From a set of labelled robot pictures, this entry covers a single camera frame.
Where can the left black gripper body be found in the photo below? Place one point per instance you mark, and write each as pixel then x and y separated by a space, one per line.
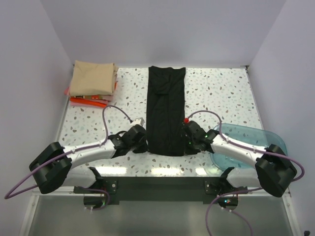
pixel 140 147

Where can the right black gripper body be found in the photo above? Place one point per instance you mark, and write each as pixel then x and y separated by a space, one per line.
pixel 190 148

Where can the black t shirt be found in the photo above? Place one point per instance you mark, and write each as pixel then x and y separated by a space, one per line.
pixel 165 111

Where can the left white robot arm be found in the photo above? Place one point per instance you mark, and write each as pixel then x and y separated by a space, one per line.
pixel 58 166

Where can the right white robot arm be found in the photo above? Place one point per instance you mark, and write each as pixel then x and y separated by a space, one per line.
pixel 269 167

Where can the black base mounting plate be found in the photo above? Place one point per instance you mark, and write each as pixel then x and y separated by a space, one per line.
pixel 156 189

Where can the blue transparent plastic bin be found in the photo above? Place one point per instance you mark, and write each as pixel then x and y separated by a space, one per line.
pixel 247 135

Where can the folded beige t shirt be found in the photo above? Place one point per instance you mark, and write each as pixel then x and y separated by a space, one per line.
pixel 93 79

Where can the folded pink t shirt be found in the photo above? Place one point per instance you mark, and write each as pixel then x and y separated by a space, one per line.
pixel 73 98

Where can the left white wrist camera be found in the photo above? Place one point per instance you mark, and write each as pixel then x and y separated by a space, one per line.
pixel 138 121

